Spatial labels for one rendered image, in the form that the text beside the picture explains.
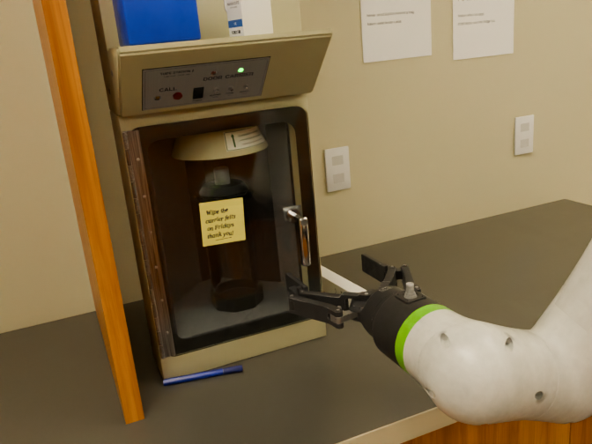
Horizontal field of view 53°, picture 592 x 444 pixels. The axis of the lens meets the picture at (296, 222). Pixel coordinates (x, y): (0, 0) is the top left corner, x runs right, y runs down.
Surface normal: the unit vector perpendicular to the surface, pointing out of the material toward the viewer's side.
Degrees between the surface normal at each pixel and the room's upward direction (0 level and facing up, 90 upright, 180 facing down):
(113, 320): 90
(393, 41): 90
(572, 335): 73
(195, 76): 135
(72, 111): 90
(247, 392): 0
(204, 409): 0
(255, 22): 90
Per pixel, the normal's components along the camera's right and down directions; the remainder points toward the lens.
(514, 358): 0.52, -0.41
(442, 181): 0.39, 0.24
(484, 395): -0.13, 0.18
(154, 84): 0.34, 0.84
